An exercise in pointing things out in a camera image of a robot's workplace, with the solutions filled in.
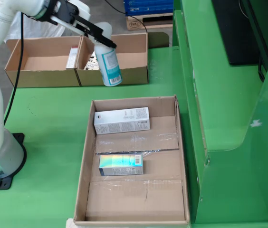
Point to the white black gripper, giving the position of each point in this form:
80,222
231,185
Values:
81,9

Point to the translucent white suction cup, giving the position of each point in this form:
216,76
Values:
110,69

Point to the divided cardboard box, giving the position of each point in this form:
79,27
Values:
41,76

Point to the long white product box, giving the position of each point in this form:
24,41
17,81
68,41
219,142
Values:
122,121

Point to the teal holographic product box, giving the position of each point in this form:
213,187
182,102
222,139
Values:
122,164

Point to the open cardboard tray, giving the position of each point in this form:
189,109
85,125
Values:
136,202

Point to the cow print white carton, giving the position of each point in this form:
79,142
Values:
91,64

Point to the red white small carton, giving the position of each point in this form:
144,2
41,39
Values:
72,58

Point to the wooden pallet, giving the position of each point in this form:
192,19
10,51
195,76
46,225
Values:
134,24

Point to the black monitor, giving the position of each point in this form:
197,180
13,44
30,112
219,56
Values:
233,28

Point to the green metal cabinet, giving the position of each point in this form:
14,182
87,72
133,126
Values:
219,118

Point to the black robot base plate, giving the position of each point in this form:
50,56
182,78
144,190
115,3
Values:
5,184

